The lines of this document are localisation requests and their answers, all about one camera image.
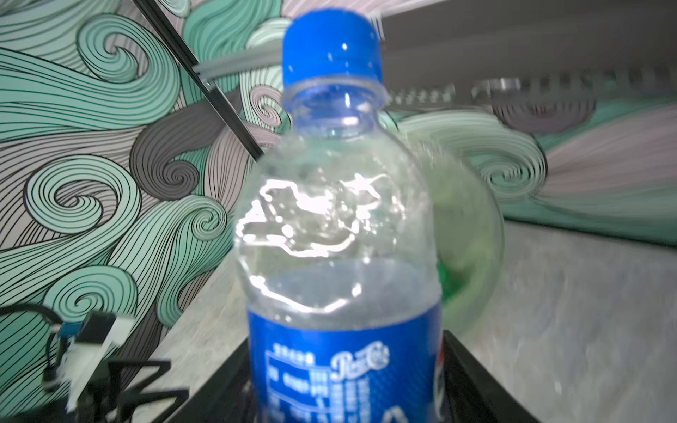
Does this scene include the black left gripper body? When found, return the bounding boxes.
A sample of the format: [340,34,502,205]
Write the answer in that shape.
[1,397,106,423]

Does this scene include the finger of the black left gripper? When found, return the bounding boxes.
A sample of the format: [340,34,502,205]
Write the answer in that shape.
[108,359,190,423]

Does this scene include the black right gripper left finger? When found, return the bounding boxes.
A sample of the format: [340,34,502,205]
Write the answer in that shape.
[167,338,254,423]

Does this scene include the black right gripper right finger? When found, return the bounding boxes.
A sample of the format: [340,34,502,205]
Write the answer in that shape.
[443,330,538,423]

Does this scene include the Pepsi bottle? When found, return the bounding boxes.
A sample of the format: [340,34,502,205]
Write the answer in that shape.
[234,8,444,422]

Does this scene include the grey mesh waste bin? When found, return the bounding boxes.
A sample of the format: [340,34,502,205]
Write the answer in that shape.
[437,254,502,336]

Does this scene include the black left frame post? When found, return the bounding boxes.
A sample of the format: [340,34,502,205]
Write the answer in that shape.
[133,0,264,160]

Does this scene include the black perforated wall shelf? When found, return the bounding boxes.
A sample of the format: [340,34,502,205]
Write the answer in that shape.
[373,1,676,109]

